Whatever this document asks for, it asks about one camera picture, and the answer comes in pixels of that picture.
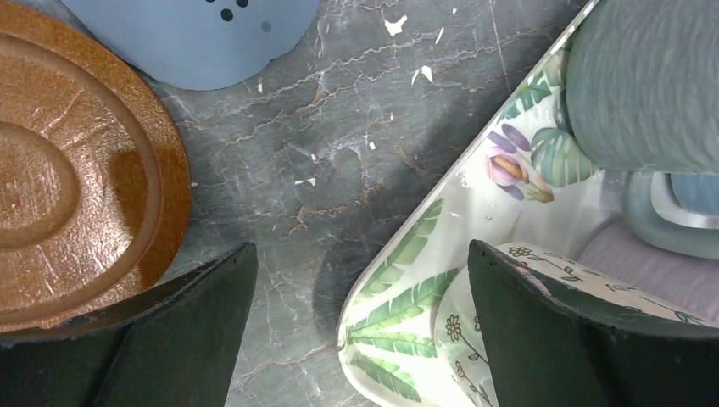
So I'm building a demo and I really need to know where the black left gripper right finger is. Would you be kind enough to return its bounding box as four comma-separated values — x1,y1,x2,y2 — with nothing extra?
468,240,718,406

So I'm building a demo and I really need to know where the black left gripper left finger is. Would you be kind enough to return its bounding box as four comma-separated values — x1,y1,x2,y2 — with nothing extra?
1,243,259,406

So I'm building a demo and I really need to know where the white mug orange inside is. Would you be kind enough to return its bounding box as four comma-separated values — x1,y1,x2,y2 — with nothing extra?
435,242,718,406

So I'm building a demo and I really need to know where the floral leaf print tray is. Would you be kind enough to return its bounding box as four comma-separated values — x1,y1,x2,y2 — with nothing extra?
337,2,621,406

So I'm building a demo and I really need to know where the brown wooden coaster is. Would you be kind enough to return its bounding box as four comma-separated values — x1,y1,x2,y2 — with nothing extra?
1,1,192,332

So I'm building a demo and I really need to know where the light blue round coaster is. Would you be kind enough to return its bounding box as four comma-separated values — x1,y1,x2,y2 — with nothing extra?
64,0,319,91

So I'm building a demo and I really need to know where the lilac ceramic mug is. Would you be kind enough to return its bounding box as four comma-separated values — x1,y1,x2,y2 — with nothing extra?
578,221,718,322

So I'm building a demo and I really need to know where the light blue ceramic mug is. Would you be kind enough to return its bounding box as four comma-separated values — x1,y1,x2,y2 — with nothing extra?
670,174,718,216

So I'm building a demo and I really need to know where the grey green ceramic mug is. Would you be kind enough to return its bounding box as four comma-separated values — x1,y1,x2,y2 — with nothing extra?
566,1,718,259

